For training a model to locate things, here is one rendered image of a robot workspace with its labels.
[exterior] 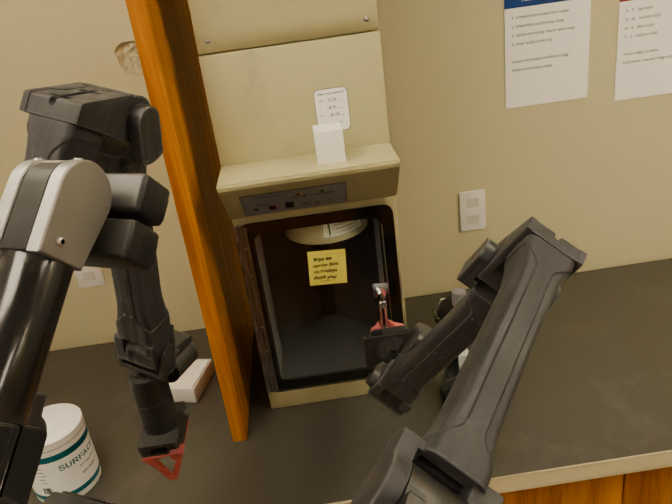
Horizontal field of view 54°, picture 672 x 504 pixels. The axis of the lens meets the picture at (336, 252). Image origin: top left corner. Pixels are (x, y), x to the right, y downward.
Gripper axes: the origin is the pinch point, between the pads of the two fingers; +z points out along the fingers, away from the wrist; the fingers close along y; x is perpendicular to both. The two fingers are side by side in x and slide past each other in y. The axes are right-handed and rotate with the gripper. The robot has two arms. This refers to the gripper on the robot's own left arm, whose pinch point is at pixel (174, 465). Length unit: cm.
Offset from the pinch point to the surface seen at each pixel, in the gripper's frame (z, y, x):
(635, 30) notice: -46, 76, -113
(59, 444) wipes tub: 2.4, 13.1, 24.2
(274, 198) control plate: -35.5, 24.9, -22.9
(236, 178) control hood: -41, 24, -17
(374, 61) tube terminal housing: -55, 33, -44
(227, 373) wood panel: -0.8, 22.9, -7.6
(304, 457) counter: 16.4, 14.8, -20.3
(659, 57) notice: -38, 76, -120
